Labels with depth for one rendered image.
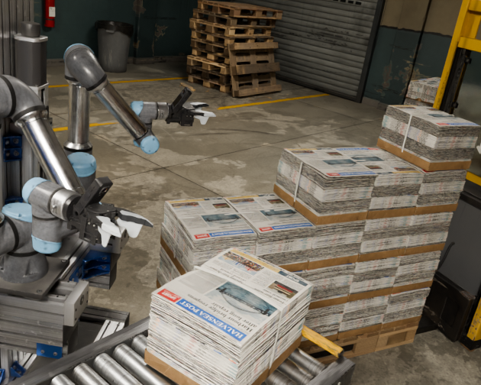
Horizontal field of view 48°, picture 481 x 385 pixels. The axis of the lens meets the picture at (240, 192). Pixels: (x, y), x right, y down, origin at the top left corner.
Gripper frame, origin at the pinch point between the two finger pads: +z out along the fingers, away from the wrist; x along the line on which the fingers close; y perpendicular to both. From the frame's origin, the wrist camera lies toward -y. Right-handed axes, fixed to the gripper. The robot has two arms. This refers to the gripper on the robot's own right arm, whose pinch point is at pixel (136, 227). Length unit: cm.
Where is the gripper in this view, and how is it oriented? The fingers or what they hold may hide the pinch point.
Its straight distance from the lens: 126.7
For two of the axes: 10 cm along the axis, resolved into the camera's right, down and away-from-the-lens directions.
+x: -4.9, 1.4, -8.6
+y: -2.1, 9.4, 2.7
